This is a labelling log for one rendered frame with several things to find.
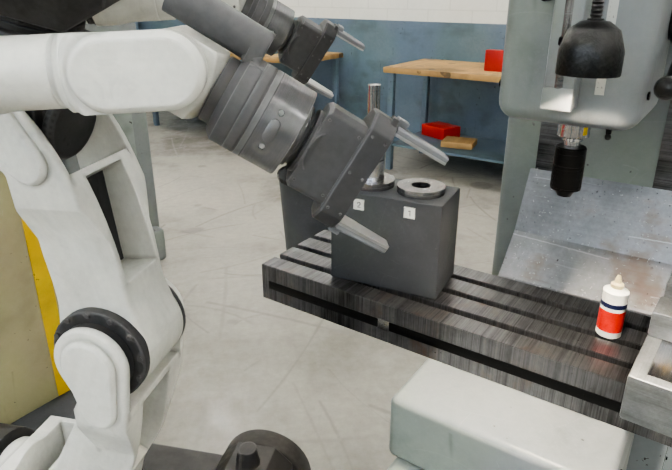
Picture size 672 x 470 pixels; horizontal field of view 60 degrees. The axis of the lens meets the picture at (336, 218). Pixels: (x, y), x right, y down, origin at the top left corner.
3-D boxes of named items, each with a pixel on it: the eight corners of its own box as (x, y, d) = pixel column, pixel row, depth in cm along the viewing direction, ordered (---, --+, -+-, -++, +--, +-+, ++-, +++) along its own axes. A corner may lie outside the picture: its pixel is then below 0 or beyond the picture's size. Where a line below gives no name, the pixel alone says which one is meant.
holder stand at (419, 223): (435, 300, 109) (443, 199, 102) (330, 276, 118) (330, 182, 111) (453, 274, 119) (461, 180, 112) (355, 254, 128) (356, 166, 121)
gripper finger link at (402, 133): (446, 167, 56) (392, 134, 55) (438, 159, 59) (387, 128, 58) (456, 153, 56) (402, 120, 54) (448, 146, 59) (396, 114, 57)
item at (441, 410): (599, 557, 82) (614, 492, 78) (384, 453, 101) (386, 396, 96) (654, 376, 120) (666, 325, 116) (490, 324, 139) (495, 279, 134)
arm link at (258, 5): (250, 55, 99) (187, 19, 94) (249, 35, 107) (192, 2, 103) (285, -5, 94) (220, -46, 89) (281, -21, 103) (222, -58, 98)
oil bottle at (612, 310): (618, 342, 96) (630, 283, 92) (592, 334, 99) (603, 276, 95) (623, 331, 100) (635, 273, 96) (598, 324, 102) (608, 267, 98)
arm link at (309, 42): (304, 94, 105) (244, 61, 100) (299, 75, 113) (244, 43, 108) (342, 34, 100) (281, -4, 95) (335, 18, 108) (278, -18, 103)
